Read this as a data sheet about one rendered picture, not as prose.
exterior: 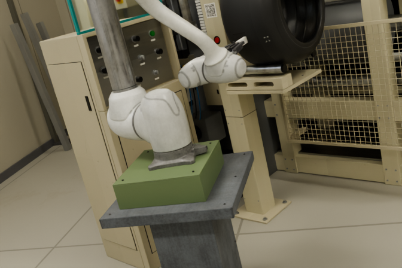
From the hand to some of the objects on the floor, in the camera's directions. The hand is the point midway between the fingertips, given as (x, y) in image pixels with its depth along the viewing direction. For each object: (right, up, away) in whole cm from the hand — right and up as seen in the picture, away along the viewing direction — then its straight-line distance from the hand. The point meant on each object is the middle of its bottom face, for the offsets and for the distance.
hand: (241, 42), depth 220 cm
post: (+18, -90, +71) cm, 116 cm away
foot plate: (+18, -90, +71) cm, 116 cm away
